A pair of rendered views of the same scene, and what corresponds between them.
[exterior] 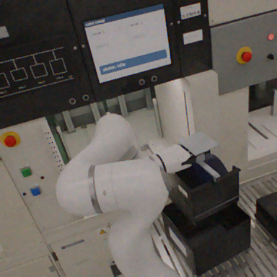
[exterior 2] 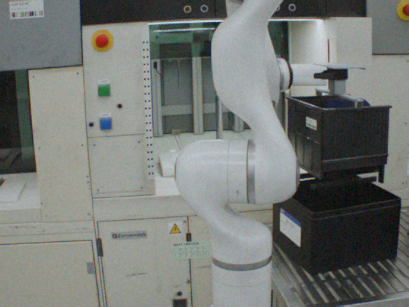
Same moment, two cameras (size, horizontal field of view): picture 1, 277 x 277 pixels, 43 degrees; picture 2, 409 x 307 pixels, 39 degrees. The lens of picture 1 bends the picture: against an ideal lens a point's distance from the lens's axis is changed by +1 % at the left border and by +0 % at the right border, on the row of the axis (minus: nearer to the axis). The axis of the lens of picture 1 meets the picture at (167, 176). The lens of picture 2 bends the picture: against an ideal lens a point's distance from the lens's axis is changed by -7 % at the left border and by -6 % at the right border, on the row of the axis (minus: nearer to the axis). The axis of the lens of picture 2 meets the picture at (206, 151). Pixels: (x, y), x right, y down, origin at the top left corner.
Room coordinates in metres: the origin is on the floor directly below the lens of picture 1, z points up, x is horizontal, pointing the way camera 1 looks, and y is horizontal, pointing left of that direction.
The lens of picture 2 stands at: (-0.54, 0.05, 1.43)
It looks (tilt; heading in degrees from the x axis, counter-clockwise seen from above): 14 degrees down; 7
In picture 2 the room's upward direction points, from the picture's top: 2 degrees counter-clockwise
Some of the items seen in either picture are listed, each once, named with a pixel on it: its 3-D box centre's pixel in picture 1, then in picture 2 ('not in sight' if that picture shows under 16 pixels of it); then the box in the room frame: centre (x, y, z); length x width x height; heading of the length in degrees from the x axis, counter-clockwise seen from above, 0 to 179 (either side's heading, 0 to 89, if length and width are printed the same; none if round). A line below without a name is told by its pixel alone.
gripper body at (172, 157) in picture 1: (171, 159); (301, 74); (0.99, -0.02, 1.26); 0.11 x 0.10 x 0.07; 113
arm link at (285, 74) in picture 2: (155, 165); (279, 74); (0.97, 0.03, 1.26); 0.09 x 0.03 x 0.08; 23
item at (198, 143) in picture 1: (200, 177); (337, 123); (1.03, -0.12, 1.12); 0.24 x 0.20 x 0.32; 23
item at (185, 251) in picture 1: (205, 226); (334, 220); (1.03, -0.12, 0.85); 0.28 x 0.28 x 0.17; 23
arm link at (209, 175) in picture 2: not in sight; (224, 201); (0.55, 0.14, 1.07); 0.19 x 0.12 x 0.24; 89
